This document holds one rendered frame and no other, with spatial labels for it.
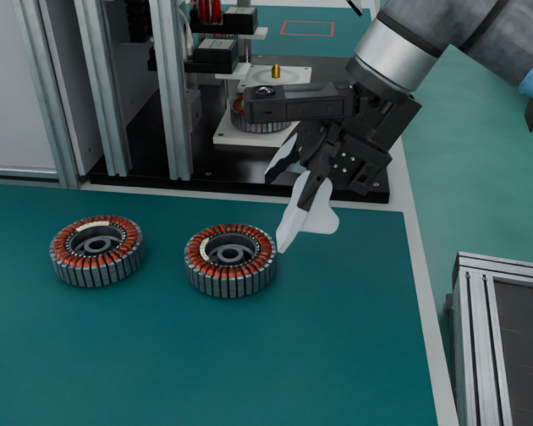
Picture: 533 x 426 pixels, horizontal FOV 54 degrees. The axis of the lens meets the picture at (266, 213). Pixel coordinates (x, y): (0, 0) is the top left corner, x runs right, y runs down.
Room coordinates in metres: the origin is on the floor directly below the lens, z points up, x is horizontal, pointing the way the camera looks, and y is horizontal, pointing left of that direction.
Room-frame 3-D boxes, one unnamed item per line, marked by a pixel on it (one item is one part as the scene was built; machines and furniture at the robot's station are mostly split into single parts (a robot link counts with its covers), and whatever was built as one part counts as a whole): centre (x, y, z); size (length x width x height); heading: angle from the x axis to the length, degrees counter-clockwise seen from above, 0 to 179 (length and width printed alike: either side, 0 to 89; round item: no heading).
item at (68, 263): (0.52, 0.21, 0.77); 0.11 x 0.11 x 0.04
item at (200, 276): (0.50, 0.04, 0.77); 0.11 x 0.11 x 0.04
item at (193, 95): (0.90, 0.15, 0.80); 0.08 x 0.05 x 0.06; 173
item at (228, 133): (0.88, 0.01, 0.78); 0.15 x 0.15 x 0.01; 83
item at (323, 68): (1.00, 0.01, 0.76); 0.64 x 0.47 x 0.02; 173
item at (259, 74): (1.12, -0.02, 0.78); 0.15 x 0.15 x 0.01; 83
